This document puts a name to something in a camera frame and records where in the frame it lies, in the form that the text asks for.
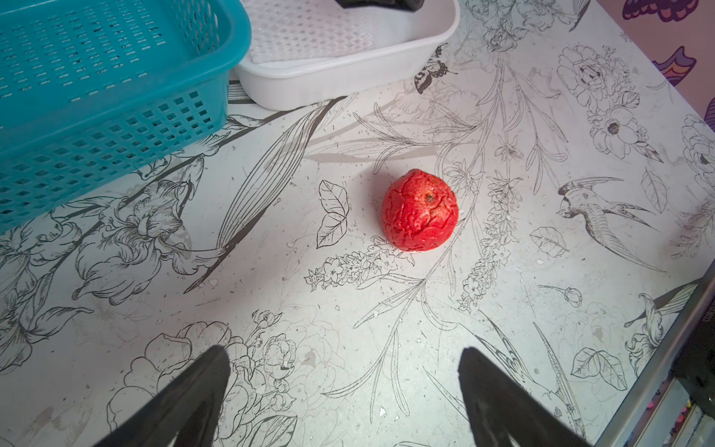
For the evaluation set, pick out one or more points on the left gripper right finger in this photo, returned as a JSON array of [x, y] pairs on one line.
[[501, 413]]

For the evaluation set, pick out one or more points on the left teal plastic basket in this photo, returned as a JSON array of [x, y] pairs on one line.
[[93, 90]]

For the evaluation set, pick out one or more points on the aluminium front rail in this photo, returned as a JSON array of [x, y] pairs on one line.
[[651, 406]]

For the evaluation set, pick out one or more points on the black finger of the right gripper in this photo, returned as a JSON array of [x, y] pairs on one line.
[[404, 5]]

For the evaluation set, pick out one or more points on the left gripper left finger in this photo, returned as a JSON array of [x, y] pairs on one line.
[[185, 413]]

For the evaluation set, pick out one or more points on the white plastic tray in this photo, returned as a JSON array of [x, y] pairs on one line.
[[405, 42]]

